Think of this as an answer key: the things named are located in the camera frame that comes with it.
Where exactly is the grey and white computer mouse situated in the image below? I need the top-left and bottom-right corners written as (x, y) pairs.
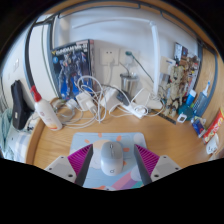
top-left (100, 141), bottom-right (125, 177)

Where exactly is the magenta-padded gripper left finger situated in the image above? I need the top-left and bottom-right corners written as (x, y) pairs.
top-left (44, 143), bottom-right (94, 187)

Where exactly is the white looped cable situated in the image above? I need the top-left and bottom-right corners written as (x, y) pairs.
top-left (56, 74), bottom-right (111, 129)

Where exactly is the white bottle with red cap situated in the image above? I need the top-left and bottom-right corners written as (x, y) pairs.
top-left (29, 85), bottom-right (64, 131)

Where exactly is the blue robot model kit box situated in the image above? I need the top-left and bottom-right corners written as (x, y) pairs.
top-left (50, 39), bottom-right (95, 100)

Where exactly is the small white square clock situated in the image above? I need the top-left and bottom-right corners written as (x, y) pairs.
top-left (176, 113), bottom-right (188, 124)

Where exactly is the black bag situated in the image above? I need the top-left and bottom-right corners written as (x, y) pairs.
top-left (10, 79), bottom-right (34, 131)

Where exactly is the pale checked bedding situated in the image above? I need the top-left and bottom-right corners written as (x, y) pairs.
top-left (0, 109), bottom-right (33, 161)

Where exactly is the white power strip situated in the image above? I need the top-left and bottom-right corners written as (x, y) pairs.
top-left (121, 101), bottom-right (148, 120)

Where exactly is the tan robot figurine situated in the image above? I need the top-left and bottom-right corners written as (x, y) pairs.
top-left (159, 64), bottom-right (189, 118)

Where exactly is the blue spray bottle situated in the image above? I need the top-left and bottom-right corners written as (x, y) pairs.
top-left (194, 80), bottom-right (213, 118)

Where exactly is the white power adapter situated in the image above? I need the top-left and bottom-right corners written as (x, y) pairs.
top-left (101, 87), bottom-right (123, 113)

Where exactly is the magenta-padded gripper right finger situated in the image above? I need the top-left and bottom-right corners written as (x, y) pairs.
top-left (133, 143), bottom-right (183, 186)

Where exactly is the teal round dish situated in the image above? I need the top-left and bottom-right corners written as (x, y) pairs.
top-left (178, 103), bottom-right (195, 121)

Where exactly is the colourful picture box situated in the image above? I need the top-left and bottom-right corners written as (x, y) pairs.
top-left (173, 41), bottom-right (201, 98)

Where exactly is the pastel cloud print mouse pad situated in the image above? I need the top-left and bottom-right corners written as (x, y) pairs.
top-left (68, 131), bottom-right (158, 191)

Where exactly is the red chips can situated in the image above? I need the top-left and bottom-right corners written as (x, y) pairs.
top-left (202, 107), bottom-right (224, 145)

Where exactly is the white arched desk lamp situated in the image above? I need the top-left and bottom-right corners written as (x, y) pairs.
top-left (72, 18), bottom-right (164, 110)

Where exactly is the blue tissue packet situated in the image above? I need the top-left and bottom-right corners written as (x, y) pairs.
top-left (191, 116), bottom-right (208, 138)

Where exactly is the metal cup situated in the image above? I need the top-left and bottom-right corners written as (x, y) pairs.
top-left (119, 72), bottom-right (140, 98)

